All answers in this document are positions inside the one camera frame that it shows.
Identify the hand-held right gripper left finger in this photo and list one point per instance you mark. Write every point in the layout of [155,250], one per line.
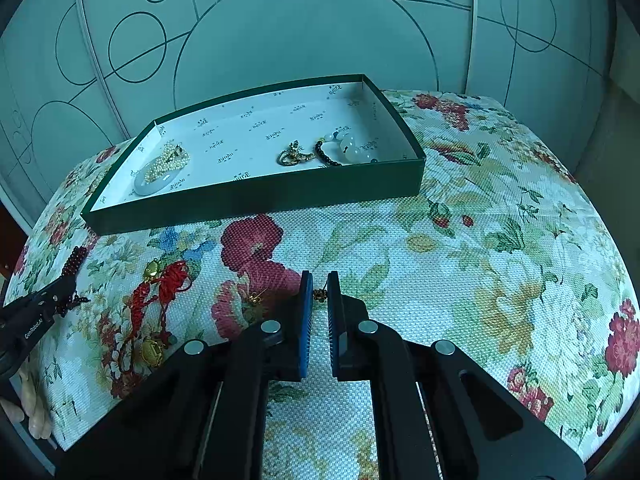
[305,325]

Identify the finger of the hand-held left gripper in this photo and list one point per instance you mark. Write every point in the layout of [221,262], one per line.
[47,296]

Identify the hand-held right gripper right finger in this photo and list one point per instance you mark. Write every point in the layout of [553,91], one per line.
[336,330]

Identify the pale jade bangle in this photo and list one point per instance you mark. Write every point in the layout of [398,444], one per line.
[150,189]

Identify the gold brooch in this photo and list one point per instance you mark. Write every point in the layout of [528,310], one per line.
[290,157]

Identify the green shallow cardboard box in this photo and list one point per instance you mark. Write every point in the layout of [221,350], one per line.
[240,130]

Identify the person's left hand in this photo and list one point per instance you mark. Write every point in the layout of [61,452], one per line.
[35,417]

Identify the floral tablecloth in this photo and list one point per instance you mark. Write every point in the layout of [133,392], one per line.
[450,260]

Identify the frosted glass wardrobe door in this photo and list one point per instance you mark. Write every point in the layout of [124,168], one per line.
[530,85]
[40,60]
[300,20]

